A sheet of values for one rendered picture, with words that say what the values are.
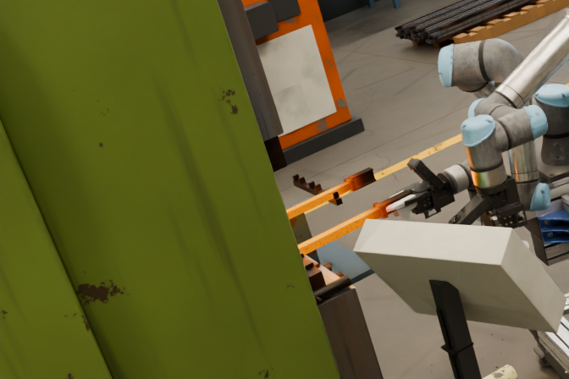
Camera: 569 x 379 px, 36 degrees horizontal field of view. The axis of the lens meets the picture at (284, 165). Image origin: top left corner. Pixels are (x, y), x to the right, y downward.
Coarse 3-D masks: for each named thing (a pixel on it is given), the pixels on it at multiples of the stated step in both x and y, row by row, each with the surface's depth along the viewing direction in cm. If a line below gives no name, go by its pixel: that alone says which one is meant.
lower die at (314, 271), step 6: (306, 258) 222; (306, 264) 219; (312, 264) 219; (306, 270) 218; (312, 270) 217; (318, 270) 216; (312, 276) 215; (318, 276) 215; (312, 282) 215; (318, 282) 216; (324, 282) 216; (312, 288) 215
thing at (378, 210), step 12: (408, 192) 235; (384, 204) 233; (360, 216) 232; (372, 216) 231; (384, 216) 232; (336, 228) 229; (348, 228) 229; (312, 240) 227; (324, 240) 227; (300, 252) 225
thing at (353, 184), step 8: (368, 168) 279; (352, 176) 277; (360, 176) 278; (368, 176) 279; (344, 184) 276; (352, 184) 275; (360, 184) 278; (328, 192) 274; (344, 192) 275; (312, 200) 271; (320, 200) 272; (296, 208) 269; (304, 208) 270; (288, 216) 269
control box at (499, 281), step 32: (384, 224) 178; (416, 224) 173; (448, 224) 168; (384, 256) 174; (416, 256) 168; (448, 256) 164; (480, 256) 159; (512, 256) 159; (416, 288) 183; (480, 288) 169; (512, 288) 162; (544, 288) 168; (480, 320) 183; (512, 320) 176; (544, 320) 169
